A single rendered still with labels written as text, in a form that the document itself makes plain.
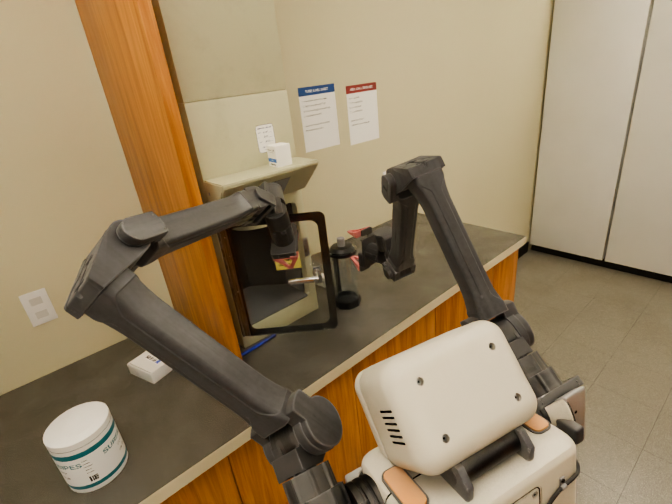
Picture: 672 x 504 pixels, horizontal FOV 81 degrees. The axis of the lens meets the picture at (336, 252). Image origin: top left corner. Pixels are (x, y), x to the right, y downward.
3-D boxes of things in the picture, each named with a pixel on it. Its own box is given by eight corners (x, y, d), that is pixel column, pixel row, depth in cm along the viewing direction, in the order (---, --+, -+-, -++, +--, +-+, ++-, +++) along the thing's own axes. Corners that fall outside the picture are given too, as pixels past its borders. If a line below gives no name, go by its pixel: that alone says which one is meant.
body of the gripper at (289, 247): (271, 259, 101) (264, 240, 95) (273, 230, 107) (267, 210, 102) (297, 257, 101) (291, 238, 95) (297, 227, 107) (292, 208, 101)
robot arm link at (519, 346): (513, 372, 70) (538, 359, 71) (480, 321, 74) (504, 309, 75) (496, 380, 78) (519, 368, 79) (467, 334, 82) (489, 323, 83)
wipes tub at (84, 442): (64, 468, 96) (38, 423, 90) (120, 435, 103) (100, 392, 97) (74, 506, 87) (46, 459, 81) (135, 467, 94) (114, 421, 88)
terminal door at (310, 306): (246, 335, 130) (218, 221, 114) (338, 327, 129) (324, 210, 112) (245, 337, 129) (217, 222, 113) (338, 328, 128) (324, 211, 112)
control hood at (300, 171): (210, 215, 112) (202, 181, 108) (301, 186, 131) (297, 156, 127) (230, 223, 104) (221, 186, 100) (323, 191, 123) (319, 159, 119)
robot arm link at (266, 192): (234, 219, 91) (256, 195, 88) (230, 187, 98) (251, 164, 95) (274, 237, 99) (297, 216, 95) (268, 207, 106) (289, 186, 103)
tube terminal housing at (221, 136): (211, 321, 149) (150, 105, 118) (281, 287, 168) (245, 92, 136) (244, 348, 132) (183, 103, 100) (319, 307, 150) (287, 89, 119)
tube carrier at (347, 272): (327, 299, 152) (321, 249, 144) (350, 290, 157) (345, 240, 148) (343, 311, 144) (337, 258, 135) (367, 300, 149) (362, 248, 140)
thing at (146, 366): (130, 373, 126) (126, 363, 125) (171, 344, 138) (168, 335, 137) (154, 384, 120) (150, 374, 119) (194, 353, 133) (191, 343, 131)
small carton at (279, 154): (269, 165, 118) (265, 145, 115) (284, 162, 120) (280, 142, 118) (277, 167, 114) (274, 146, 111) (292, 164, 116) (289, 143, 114)
